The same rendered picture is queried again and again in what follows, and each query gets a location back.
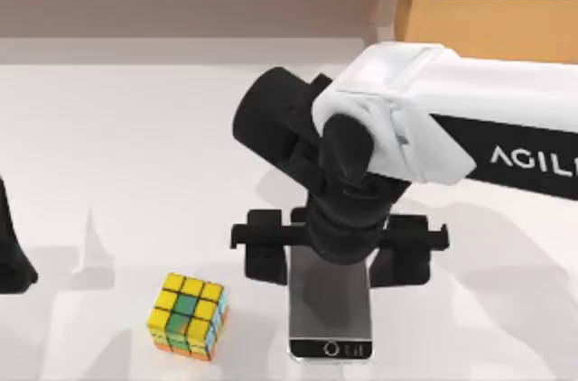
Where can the yellow and green puzzle cube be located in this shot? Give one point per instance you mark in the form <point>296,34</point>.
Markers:
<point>189,313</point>

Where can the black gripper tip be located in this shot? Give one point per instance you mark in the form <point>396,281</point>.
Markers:
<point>11,254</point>

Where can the wooden cupboard door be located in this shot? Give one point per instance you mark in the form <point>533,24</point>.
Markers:
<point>492,24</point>

